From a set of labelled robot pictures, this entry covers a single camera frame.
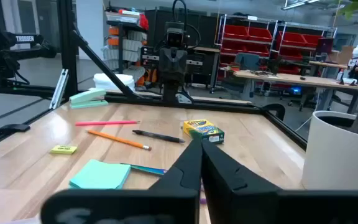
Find long wooden workbench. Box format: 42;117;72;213
228;70;358;114

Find black pen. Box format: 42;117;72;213
132;129;186;144

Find white stacked containers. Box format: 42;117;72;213
93;73;135;93

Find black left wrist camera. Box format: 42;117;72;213
165;21;186;47

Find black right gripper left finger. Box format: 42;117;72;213
40;139;203;224

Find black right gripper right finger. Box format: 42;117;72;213
201;140;358;224

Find black shelf with storage bins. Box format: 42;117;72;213
103;9;150;88

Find teal sticky note pad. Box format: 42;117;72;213
69;159;132;190

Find metal rack with red bins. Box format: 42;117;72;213
216;14;338;91

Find mint green stapler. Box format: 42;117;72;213
69;88;109;110

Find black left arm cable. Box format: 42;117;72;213
154;0;202;54

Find pink pencil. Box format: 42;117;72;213
75;120;140;127

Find black tool cabinet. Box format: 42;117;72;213
141;7;220;88

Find black metal table frame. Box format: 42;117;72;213
0;0;309;153

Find yellow-green neon eraser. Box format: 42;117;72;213
49;144;78;156

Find black frame clamp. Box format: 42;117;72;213
0;123;30;138
261;103;287;121

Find yellow green crayon box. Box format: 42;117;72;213
182;119;225;144

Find white plant pot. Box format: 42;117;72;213
301;110;358;191

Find grey office chair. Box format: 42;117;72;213
233;52;260;94

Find orange pencil with eraser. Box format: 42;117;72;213
86;129;152;152

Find silver aluminium extrusion bar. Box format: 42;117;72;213
48;68;70;110

